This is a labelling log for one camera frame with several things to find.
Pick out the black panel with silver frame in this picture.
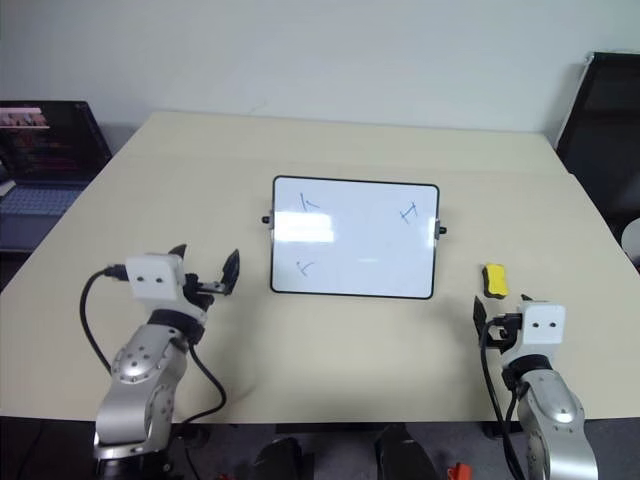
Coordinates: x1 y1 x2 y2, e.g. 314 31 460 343
555 50 640 227

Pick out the white round object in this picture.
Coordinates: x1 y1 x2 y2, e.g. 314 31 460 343
621 215 640 274

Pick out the small black-framed whiteboard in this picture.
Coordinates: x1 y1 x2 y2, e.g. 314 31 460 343
261 174 449 302

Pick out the yellow black whiteboard eraser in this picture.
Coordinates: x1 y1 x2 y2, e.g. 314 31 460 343
480 263 511 297

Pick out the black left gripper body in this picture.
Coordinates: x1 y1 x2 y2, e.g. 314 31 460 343
181 272 227 311

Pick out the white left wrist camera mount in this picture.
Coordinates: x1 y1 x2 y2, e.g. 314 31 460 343
124 253 184 303

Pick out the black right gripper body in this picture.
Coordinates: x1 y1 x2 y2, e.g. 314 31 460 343
486 311 524 354

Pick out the open laptop computer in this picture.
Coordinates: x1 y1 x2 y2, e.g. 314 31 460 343
0 101 113 252

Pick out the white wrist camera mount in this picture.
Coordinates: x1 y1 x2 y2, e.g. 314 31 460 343
124 253 184 303
518 299 567 347

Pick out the dark rounded shape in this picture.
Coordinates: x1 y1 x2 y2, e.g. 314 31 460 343
253 436 317 480
373 424 437 480

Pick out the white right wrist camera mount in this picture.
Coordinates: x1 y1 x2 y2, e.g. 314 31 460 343
518 299 567 347

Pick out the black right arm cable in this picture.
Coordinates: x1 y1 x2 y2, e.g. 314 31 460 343
479 322 527 480

